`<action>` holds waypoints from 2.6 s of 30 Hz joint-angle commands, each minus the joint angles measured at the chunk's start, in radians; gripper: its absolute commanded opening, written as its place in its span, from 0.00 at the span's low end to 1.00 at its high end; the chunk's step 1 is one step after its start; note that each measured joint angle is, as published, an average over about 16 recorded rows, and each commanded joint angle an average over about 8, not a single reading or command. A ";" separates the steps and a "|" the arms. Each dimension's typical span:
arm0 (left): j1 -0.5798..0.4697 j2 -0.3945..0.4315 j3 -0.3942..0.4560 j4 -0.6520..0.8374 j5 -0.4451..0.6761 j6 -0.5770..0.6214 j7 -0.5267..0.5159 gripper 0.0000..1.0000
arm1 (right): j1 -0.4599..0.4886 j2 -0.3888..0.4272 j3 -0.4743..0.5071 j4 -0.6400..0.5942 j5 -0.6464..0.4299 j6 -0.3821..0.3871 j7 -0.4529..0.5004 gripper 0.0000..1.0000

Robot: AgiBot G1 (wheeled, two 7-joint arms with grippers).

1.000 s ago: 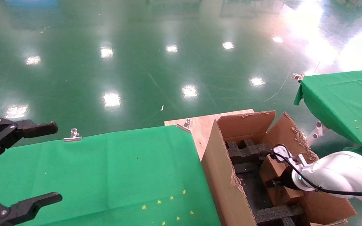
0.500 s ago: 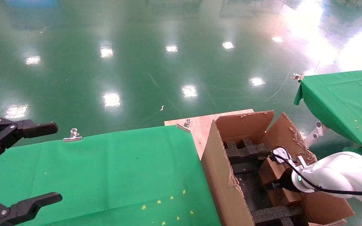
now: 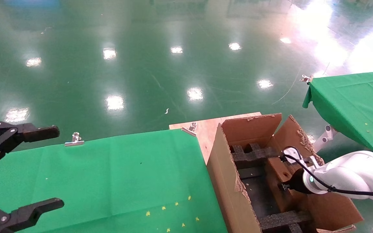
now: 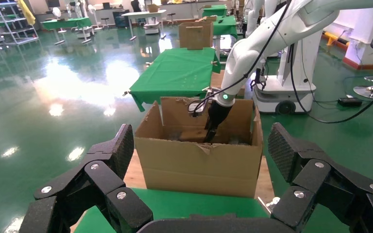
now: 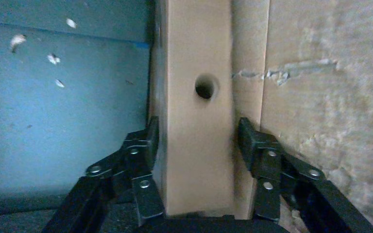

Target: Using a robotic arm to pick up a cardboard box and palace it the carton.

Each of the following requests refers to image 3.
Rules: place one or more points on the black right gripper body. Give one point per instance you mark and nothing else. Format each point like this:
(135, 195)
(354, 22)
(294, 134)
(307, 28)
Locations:
(298, 183)

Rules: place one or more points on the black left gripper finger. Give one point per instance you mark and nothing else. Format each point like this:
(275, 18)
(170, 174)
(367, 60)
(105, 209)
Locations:
(40, 133)
(28, 213)

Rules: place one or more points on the cardboard box with hole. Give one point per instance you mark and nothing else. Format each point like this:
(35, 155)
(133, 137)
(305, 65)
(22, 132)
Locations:
(278, 194)

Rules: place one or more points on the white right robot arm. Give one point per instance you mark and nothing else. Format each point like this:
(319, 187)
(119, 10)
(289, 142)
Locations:
(351, 174)

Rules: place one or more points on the large open cardboard carton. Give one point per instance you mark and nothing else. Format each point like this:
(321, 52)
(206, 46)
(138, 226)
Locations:
(228, 194)

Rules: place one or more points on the silver binder clip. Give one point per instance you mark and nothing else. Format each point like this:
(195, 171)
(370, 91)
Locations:
(75, 141)
(306, 78)
(189, 131)

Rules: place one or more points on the black foam insert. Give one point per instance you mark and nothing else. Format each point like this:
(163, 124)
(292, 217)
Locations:
(257, 152)
(280, 220)

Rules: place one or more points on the green tablecloth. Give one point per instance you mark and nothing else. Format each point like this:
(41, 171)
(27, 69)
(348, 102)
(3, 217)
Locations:
(108, 178)
(351, 100)

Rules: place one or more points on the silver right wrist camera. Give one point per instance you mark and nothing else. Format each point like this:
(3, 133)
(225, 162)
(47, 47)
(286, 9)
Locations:
(291, 151)

